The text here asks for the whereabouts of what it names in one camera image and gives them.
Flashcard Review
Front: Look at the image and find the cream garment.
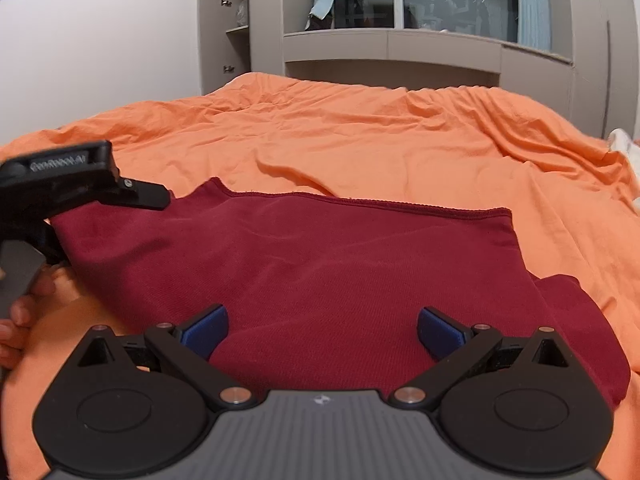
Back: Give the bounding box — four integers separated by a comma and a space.
605, 128, 640, 162

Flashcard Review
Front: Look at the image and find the person's left hand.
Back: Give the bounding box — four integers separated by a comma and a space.
0, 265, 57, 372

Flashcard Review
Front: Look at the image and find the dark red long-sleeved shirt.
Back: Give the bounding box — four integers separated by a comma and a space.
50, 176, 632, 406

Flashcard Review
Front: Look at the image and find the glass window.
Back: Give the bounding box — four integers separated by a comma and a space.
310, 0, 522, 44

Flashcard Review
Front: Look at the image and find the grey built-in wardrobe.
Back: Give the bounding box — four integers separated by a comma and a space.
197, 0, 640, 142

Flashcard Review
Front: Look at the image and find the orange bed blanket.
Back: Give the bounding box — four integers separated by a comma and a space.
0, 72, 640, 480

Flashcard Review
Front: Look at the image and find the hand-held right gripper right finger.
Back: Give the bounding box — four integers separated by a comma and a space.
387, 306, 573, 411

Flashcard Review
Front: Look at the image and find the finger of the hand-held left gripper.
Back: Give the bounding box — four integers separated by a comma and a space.
100, 177, 172, 211

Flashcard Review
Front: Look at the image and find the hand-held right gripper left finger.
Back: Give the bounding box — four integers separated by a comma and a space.
70, 304, 258, 411

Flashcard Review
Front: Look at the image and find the long light blue curtain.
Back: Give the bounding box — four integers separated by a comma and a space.
514, 0, 554, 54

